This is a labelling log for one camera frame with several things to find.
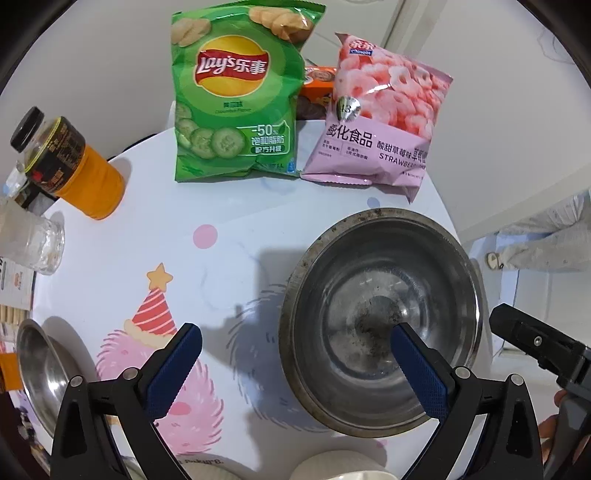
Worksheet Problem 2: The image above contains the cartoon printed tablecloth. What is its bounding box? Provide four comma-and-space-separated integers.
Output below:
11, 115, 486, 480

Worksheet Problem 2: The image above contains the green chips bag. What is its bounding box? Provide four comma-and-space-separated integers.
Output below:
170, 4, 327, 184

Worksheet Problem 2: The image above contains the orange juice bottle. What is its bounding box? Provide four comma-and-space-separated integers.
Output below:
0, 353, 20, 394
10, 107, 126, 221

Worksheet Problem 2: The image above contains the large steel bowl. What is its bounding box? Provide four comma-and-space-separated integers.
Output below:
278, 209, 485, 438

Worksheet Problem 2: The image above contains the white ribbed bowl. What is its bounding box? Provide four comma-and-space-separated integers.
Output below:
288, 450, 394, 480

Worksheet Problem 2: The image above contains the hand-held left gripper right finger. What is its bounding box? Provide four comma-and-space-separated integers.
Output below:
390, 322, 544, 480

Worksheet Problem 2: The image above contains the orange snack box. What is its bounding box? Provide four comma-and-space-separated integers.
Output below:
297, 65, 338, 122

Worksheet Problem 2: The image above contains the clear glass jar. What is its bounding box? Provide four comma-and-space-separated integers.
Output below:
0, 193, 66, 277

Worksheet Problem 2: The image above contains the small steel bowl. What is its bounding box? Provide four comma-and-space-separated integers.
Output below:
16, 318, 89, 440

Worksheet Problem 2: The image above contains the person's right hand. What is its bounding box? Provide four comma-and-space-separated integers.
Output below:
538, 390, 567, 468

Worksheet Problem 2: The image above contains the pink snack bag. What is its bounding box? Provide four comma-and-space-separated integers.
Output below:
300, 32, 454, 204

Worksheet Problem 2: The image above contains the clear plastic cracker box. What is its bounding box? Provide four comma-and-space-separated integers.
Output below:
0, 255, 36, 325

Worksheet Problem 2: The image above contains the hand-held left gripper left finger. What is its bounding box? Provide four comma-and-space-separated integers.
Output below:
51, 322, 204, 480

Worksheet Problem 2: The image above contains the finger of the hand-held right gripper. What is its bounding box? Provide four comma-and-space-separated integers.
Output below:
488, 303, 591, 385

